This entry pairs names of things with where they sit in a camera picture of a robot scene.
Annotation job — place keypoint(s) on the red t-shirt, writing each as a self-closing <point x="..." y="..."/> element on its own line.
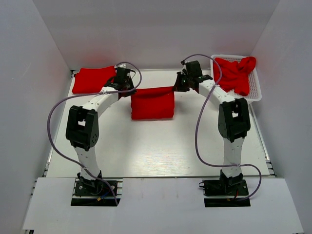
<point x="153" y="103"/>
<point x="92" y="80"/>

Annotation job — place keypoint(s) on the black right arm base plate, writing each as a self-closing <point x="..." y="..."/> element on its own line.
<point x="215" y="196"/>

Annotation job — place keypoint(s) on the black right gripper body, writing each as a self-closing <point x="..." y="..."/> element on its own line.
<point x="184" y="84"/>

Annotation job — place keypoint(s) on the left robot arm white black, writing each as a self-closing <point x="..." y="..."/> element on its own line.
<point x="83" y="126"/>

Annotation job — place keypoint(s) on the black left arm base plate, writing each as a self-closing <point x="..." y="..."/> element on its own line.
<point x="101" y="196"/>

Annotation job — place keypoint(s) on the crumpled red t-shirts in basket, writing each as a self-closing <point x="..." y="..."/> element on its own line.
<point x="235" y="75"/>

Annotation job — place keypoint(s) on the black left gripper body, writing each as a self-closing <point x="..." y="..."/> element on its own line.
<point x="128" y="85"/>

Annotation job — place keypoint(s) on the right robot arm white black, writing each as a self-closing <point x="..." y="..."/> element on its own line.
<point x="233" y="125"/>

